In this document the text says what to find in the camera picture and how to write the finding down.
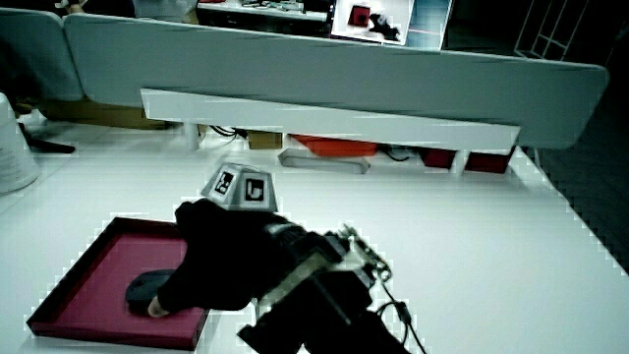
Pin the person's right hand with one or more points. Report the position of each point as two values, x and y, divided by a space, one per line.
226 255

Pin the black computer mouse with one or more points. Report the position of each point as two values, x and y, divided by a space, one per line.
142 290

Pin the red square plate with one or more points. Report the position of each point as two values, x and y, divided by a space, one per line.
83 295

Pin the small cardboard box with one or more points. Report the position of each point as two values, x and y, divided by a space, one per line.
265 140

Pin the grey flat tray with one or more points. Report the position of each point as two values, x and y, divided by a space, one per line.
319 162

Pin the orange box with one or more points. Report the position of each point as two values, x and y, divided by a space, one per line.
339 146

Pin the white desk shelf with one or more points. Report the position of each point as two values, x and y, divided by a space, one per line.
319 120

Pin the brown cardboard panel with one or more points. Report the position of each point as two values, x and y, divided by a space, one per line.
98 115

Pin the black stand base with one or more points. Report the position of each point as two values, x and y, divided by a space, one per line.
49 146

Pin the large grey divider panel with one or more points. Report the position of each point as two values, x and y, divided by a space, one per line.
344 74

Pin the small red box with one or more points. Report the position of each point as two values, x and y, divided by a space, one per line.
437 158

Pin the small grey divider panel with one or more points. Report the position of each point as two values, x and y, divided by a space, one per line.
39 54

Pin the wide red box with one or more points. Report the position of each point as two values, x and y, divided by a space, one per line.
489 162

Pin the computer monitor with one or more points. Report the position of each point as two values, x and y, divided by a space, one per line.
383 19

